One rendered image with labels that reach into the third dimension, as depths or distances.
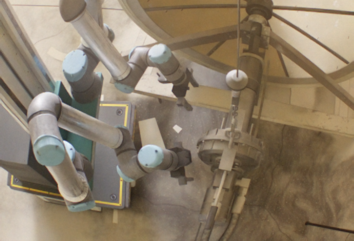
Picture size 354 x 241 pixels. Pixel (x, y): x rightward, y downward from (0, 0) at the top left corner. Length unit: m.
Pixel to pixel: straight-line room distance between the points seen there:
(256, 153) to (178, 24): 1.33
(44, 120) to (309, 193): 1.96
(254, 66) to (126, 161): 0.70
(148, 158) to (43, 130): 0.56
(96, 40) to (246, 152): 0.74
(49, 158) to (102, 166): 1.24
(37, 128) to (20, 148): 0.88
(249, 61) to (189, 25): 1.01
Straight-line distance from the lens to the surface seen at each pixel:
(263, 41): 2.11
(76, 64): 2.02
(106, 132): 1.63
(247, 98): 1.84
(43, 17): 3.73
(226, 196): 1.78
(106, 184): 2.46
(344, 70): 2.54
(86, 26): 1.63
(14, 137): 2.18
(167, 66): 1.86
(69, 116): 1.44
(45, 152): 1.24
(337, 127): 2.75
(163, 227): 2.67
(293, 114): 2.70
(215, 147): 1.68
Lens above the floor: 2.62
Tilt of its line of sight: 64 degrees down
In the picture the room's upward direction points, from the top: 10 degrees counter-clockwise
